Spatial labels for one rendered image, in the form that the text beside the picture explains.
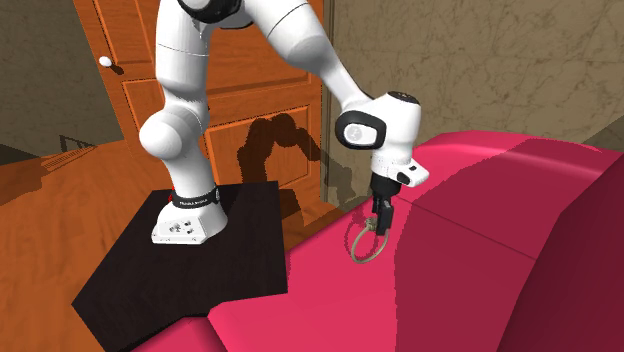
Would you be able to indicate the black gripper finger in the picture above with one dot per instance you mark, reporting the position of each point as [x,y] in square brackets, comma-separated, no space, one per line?
[385,216]

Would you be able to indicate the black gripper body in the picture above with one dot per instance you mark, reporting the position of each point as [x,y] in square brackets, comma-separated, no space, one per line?
[380,186]

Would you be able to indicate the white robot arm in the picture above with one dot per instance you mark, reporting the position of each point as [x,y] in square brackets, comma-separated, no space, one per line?
[183,122]

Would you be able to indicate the pink red sofa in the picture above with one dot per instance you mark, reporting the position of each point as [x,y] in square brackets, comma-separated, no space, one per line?
[463,253]

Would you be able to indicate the orange wooden door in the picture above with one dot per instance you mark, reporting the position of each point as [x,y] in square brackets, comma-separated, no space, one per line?
[263,97]

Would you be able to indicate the black robot stand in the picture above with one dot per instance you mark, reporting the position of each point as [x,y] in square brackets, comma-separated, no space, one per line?
[195,282]

